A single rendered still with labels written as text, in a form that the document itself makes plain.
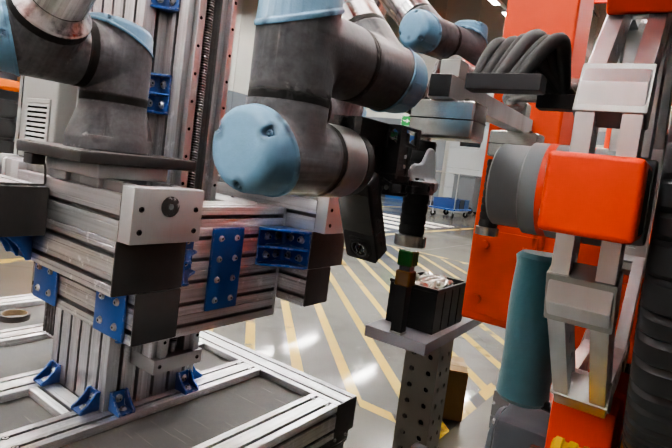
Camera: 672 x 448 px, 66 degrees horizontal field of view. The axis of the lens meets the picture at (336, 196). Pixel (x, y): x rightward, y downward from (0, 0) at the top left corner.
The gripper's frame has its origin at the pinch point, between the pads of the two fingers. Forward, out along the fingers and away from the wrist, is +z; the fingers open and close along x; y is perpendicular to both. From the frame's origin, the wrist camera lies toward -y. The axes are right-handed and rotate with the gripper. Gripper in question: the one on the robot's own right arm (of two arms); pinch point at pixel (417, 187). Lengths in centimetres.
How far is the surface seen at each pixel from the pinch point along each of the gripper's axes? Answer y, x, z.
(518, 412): -42, -10, 40
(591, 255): -11, -16, 57
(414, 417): -66, 23, 69
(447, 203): -54, 379, 978
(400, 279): -24, 24, 49
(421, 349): -40, 16, 49
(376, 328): -38, 29, 49
